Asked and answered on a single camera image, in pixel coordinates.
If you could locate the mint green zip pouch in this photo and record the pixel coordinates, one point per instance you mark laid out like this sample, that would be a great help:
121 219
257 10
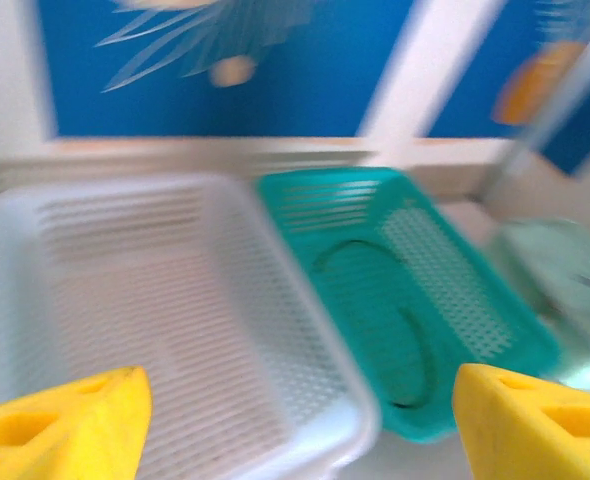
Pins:
555 270

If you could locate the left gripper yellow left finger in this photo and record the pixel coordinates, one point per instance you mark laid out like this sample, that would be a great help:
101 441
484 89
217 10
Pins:
65 430

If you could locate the teal plastic mesh basket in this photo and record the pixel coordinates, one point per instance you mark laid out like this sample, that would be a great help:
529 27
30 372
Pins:
365 310

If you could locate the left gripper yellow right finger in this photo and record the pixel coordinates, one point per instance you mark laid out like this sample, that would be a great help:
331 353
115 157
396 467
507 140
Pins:
535 435

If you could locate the aluminium frame post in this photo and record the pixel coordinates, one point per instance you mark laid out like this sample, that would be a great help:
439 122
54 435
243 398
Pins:
565 95

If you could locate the white plastic mesh basket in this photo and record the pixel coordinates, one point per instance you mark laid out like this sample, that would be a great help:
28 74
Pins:
165 300

